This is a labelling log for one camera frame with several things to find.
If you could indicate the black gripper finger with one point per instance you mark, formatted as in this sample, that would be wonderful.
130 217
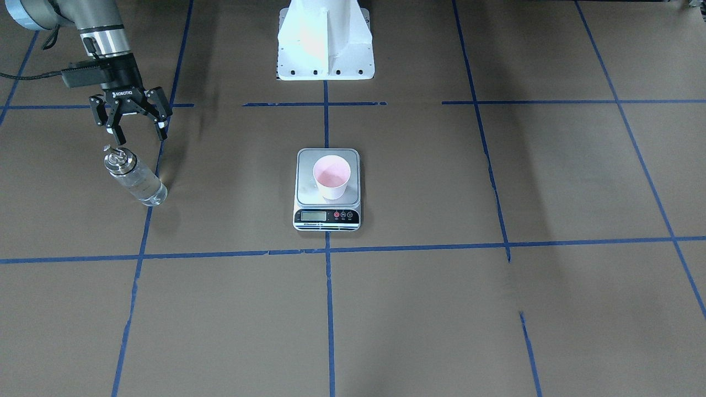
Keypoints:
108 114
157 107

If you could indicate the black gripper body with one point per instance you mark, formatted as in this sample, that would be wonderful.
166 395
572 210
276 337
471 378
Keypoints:
122 78

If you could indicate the clear glass sauce bottle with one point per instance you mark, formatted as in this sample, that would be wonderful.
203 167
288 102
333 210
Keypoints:
131 172

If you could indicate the pink paper cup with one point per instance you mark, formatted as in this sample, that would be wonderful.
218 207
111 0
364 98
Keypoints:
331 174

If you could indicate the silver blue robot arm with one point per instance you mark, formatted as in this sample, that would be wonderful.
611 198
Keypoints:
98 23

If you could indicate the silver digital kitchen scale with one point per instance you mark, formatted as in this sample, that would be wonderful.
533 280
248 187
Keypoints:
310 210

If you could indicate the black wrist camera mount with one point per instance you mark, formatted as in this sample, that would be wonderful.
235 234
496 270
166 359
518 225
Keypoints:
85 74

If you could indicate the white pedestal column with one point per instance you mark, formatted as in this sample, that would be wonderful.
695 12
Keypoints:
324 41

